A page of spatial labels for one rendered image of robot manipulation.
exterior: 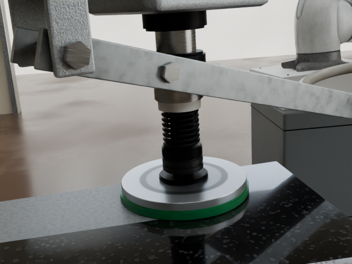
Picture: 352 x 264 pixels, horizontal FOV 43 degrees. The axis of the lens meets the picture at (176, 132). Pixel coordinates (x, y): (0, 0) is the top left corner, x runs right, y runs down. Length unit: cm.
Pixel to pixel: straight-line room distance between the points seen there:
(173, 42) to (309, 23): 100
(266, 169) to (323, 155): 74
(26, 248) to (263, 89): 44
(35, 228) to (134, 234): 16
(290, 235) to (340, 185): 102
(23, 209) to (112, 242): 20
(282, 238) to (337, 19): 114
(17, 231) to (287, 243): 39
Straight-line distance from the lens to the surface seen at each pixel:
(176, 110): 69
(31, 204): 80
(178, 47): 68
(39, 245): 66
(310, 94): 85
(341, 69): 137
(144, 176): 77
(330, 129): 156
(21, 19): 68
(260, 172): 85
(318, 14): 163
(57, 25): 53
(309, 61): 165
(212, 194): 69
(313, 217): 69
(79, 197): 79
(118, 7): 65
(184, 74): 65
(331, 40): 165
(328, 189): 164
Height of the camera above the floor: 116
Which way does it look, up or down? 16 degrees down
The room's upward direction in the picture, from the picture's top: 3 degrees counter-clockwise
